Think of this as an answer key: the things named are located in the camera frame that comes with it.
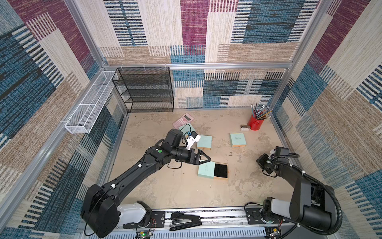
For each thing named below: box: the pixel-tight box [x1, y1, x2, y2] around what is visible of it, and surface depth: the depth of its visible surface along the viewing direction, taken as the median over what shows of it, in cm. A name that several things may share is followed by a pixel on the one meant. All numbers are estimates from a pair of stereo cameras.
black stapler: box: [169, 212, 202, 232], surface depth 73 cm
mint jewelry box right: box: [229, 132, 247, 148], surface depth 101 cm
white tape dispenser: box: [240, 124, 251, 132], surface depth 109 cm
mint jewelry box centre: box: [196, 134, 213, 151], surface depth 99 cm
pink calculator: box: [172, 112, 194, 129], surface depth 114 cm
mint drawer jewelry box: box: [197, 161, 229, 180], surface depth 88 cm
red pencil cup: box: [247, 113, 265, 131], surface depth 105 cm
